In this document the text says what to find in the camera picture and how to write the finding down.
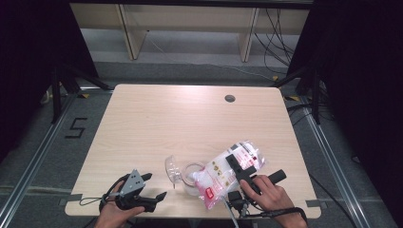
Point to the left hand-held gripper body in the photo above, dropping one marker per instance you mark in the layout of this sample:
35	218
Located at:
133	185

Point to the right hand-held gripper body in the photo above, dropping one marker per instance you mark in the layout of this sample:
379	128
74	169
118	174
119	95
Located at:
237	199

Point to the red and white sugar bag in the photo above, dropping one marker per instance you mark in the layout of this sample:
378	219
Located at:
218	177

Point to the glass jar with beige rim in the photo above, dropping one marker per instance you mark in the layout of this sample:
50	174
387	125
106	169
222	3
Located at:
187	187

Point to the person's right hand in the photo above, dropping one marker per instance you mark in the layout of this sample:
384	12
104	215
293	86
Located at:
272	199

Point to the person's left hand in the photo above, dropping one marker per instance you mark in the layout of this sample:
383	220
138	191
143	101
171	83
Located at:
111	217

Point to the grey tape strip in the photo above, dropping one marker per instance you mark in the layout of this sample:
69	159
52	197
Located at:
71	199
315	203

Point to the yellow and black tape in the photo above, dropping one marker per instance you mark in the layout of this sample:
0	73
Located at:
291	98
84	95

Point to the black metal stand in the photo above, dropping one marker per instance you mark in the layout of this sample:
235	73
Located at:
56	95
316	95

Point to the light wooden shelf unit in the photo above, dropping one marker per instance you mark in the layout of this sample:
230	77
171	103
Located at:
133	38

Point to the black curtain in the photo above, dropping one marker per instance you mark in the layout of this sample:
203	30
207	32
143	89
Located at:
364	63
25	47

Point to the aluminium floor rail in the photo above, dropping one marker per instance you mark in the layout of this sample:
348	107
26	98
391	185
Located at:
332	164
33	164

